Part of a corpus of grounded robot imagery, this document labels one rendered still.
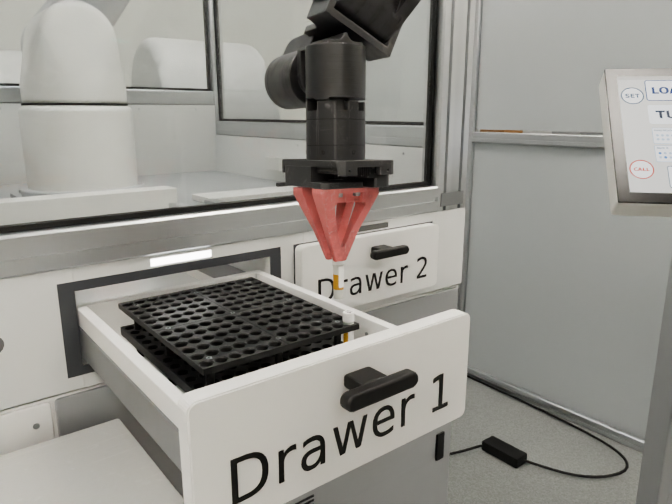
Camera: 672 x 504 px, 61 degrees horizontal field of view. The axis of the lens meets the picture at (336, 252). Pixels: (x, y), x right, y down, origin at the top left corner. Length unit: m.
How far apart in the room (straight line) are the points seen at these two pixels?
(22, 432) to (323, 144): 0.47
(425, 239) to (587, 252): 1.25
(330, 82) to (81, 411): 0.48
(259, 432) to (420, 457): 0.77
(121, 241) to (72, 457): 0.24
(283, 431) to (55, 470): 0.30
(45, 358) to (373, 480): 0.63
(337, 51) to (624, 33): 1.64
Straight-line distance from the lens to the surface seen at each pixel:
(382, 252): 0.86
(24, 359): 0.72
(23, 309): 0.70
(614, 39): 2.12
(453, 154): 1.03
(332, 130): 0.53
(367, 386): 0.44
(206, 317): 0.63
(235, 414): 0.42
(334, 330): 0.58
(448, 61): 1.01
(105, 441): 0.71
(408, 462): 1.16
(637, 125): 1.22
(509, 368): 2.47
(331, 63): 0.54
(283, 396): 0.44
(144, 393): 0.54
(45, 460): 0.70
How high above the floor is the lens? 1.11
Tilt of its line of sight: 14 degrees down
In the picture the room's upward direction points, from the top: straight up
